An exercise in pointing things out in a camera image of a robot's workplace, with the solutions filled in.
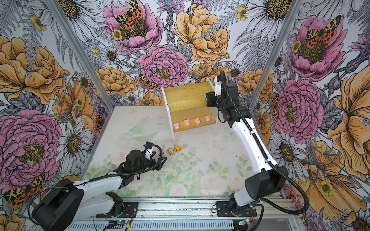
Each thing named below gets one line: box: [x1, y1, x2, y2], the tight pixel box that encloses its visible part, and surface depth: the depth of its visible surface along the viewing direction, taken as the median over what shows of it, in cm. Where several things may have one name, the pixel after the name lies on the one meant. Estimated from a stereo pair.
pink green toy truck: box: [167, 147, 175, 156], surface depth 96 cm
